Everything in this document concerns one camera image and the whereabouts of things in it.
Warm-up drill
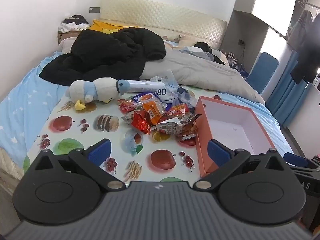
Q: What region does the black puffer jacket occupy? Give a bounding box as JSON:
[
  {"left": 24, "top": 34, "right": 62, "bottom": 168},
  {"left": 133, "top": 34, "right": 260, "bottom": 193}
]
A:
[{"left": 39, "top": 27, "right": 167, "bottom": 87}]

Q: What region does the silver foil snack packet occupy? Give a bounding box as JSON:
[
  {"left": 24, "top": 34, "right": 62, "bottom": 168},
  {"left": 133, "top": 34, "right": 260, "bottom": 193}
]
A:
[{"left": 121, "top": 114, "right": 137, "bottom": 126}]

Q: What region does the white newsprint snack packet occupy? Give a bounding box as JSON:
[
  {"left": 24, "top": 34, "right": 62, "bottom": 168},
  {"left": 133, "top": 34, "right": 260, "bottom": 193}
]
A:
[{"left": 156, "top": 119, "right": 187, "bottom": 137}]

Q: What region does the pale pillow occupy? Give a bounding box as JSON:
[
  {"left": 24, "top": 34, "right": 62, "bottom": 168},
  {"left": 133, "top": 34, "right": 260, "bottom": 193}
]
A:
[{"left": 61, "top": 37, "right": 78, "bottom": 53}]

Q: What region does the white cylinder spray bottle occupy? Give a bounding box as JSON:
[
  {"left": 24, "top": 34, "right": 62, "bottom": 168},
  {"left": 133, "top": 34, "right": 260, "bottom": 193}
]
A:
[{"left": 127, "top": 80, "right": 167, "bottom": 93}]

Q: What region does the blue snack packet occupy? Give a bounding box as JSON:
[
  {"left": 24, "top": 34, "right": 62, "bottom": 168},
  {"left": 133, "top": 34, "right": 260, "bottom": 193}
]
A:
[{"left": 130, "top": 92, "right": 175, "bottom": 112}]

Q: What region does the row of small bottles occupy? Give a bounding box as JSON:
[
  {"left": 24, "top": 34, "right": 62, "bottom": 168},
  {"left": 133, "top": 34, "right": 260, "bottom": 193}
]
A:
[{"left": 224, "top": 51, "right": 240, "bottom": 67}]

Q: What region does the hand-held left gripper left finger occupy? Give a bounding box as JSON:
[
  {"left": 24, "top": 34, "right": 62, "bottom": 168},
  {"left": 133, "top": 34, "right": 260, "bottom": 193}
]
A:
[{"left": 31, "top": 138, "right": 127, "bottom": 191}]

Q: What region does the yellow pillow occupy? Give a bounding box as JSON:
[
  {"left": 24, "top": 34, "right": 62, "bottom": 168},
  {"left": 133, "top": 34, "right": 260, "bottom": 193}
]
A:
[{"left": 89, "top": 19, "right": 140, "bottom": 34}]

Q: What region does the orange snack packet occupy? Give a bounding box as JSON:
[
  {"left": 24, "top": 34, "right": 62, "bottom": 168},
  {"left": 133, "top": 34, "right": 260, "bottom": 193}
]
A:
[{"left": 142, "top": 99, "right": 167, "bottom": 125}]

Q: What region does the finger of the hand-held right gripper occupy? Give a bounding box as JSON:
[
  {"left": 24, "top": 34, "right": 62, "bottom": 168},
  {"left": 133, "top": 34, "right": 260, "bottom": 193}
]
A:
[{"left": 284, "top": 152, "right": 320, "bottom": 168}]

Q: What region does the white blue plush penguin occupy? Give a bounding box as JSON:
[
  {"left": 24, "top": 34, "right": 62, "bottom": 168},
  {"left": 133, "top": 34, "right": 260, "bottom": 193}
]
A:
[{"left": 65, "top": 78, "right": 130, "bottom": 111}]

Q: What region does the shiny red snack packet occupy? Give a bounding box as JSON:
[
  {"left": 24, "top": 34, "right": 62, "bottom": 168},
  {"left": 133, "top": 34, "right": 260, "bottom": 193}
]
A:
[{"left": 131, "top": 111, "right": 152, "bottom": 135}]

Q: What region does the beige mattress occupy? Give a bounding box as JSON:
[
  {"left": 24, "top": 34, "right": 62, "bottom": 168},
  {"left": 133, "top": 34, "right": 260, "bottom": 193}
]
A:
[{"left": 0, "top": 146, "right": 27, "bottom": 180}]

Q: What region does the small red snack packet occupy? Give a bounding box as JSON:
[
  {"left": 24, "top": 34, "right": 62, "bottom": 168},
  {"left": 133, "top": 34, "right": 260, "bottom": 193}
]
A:
[{"left": 118, "top": 99, "right": 137, "bottom": 114}]

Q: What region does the clear hang-hole packaging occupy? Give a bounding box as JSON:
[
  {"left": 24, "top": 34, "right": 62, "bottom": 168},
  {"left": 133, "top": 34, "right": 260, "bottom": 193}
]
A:
[{"left": 149, "top": 69, "right": 179, "bottom": 87}]

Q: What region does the salmon orange cardboard box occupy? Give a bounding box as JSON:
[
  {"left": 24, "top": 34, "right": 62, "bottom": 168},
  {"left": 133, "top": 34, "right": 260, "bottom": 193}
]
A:
[{"left": 194, "top": 95, "right": 275, "bottom": 178}]

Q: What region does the grey cabinet unit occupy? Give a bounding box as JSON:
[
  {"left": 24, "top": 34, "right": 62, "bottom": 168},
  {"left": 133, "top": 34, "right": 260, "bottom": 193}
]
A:
[{"left": 220, "top": 0, "right": 299, "bottom": 73}]

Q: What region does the crumpled clear plastic bag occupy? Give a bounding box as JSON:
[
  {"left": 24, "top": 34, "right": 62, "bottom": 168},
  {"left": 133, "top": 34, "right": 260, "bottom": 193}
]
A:
[{"left": 154, "top": 84, "right": 198, "bottom": 113}]

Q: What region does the dark clothes heap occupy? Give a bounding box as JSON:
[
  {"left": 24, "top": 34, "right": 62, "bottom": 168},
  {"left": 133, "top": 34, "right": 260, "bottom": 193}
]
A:
[{"left": 179, "top": 41, "right": 229, "bottom": 65}]

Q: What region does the blue curtain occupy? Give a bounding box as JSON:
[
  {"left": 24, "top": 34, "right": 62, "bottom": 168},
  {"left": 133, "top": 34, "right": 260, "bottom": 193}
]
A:
[{"left": 266, "top": 51, "right": 312, "bottom": 125}]

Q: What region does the grey hanging garment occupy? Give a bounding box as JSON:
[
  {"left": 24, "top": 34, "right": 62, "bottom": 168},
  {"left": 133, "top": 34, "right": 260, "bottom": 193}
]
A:
[{"left": 287, "top": 10, "right": 314, "bottom": 53}]

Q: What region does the pile of folded clothes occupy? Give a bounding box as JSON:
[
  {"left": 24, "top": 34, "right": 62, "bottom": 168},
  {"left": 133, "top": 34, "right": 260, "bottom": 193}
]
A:
[{"left": 58, "top": 15, "right": 90, "bottom": 33}]

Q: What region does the brown cardboard box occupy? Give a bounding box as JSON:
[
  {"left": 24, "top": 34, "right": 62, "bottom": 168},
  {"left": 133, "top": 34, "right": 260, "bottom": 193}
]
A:
[{"left": 57, "top": 29, "right": 83, "bottom": 46}]

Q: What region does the blue chair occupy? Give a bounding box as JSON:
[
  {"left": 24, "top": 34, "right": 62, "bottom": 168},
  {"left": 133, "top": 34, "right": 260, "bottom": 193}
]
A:
[{"left": 247, "top": 52, "right": 279, "bottom": 94}]

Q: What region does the grey duvet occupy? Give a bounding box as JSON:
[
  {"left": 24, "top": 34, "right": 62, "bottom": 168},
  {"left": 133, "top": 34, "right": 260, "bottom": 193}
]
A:
[{"left": 139, "top": 47, "right": 266, "bottom": 105}]

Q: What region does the clear red-label stick snack packet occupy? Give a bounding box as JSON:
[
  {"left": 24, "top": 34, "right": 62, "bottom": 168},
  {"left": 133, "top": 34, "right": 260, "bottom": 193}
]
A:
[{"left": 165, "top": 103, "right": 202, "bottom": 143}]

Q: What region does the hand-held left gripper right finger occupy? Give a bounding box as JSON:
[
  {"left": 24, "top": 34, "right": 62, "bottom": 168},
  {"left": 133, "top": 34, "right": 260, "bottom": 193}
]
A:
[{"left": 193, "top": 139, "right": 288, "bottom": 190}]

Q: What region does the fruit printed table mat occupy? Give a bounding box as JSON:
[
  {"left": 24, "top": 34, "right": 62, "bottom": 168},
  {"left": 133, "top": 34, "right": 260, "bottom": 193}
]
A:
[{"left": 23, "top": 81, "right": 222, "bottom": 188}]

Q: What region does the black hanging garment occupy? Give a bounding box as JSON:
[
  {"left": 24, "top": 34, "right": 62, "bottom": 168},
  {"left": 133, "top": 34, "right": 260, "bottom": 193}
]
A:
[{"left": 290, "top": 12, "right": 320, "bottom": 84}]

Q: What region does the floral pillow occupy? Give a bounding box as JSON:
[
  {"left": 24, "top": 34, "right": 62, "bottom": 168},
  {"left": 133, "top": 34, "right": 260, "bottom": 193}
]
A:
[{"left": 162, "top": 34, "right": 198, "bottom": 48}]

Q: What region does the cream quilted headboard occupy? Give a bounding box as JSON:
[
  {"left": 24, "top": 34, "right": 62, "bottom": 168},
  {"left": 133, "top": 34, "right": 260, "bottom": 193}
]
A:
[{"left": 100, "top": 0, "right": 228, "bottom": 49}]

